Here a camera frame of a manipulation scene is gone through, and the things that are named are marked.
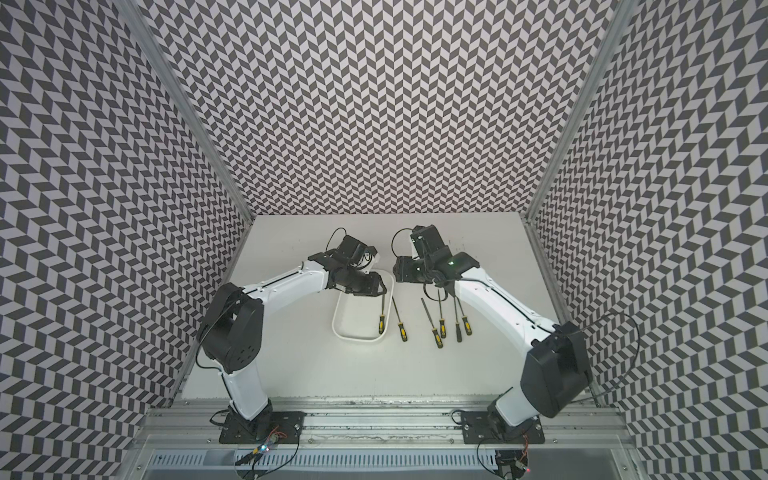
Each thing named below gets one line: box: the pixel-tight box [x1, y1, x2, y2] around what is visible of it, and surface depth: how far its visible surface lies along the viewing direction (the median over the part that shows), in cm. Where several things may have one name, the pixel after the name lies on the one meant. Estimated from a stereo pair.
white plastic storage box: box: [331, 269, 395, 343], surface depth 92 cm
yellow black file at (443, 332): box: [437, 289, 447, 339], surface depth 91 cm
